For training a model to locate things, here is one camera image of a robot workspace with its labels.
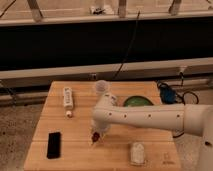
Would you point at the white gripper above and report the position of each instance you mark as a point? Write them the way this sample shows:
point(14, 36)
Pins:
point(99, 127)

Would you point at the red pepper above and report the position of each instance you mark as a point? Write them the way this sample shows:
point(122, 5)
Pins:
point(95, 137)

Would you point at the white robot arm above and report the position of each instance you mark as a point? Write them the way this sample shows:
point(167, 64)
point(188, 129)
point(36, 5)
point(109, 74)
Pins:
point(194, 119)

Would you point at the translucent ceramic cup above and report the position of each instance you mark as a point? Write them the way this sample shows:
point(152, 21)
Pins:
point(101, 87)

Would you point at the green bowl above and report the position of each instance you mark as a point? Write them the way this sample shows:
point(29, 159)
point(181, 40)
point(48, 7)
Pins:
point(135, 101)

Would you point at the black rectangular block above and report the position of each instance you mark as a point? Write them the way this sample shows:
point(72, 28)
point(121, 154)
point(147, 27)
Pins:
point(54, 145)

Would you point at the blue object behind table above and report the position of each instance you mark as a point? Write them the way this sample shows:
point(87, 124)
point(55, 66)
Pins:
point(167, 95)

